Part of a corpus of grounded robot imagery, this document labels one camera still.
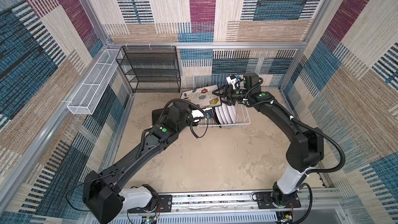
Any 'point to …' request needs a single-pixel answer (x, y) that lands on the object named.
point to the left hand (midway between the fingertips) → (196, 103)
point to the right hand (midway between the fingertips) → (216, 97)
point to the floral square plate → (202, 97)
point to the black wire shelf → (151, 69)
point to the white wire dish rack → (205, 80)
